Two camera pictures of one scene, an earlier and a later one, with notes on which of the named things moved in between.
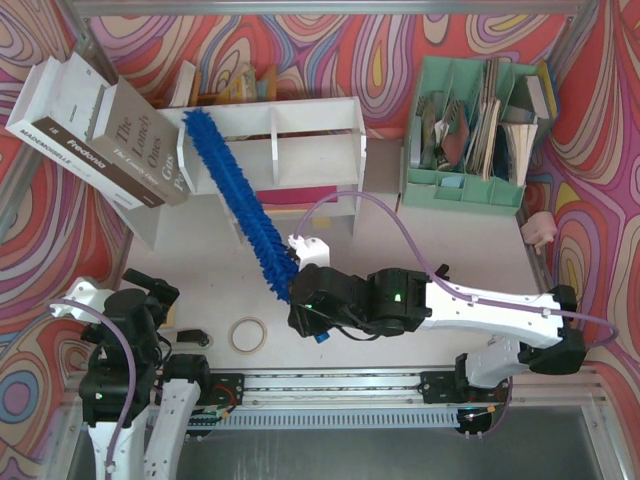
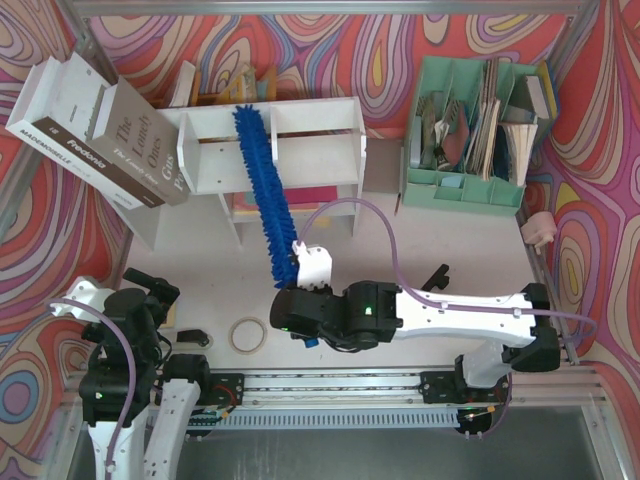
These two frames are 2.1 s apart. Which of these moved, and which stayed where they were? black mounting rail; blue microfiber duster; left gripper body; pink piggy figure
Moved: blue microfiber duster
Stayed: pink piggy figure; black mounting rail; left gripper body
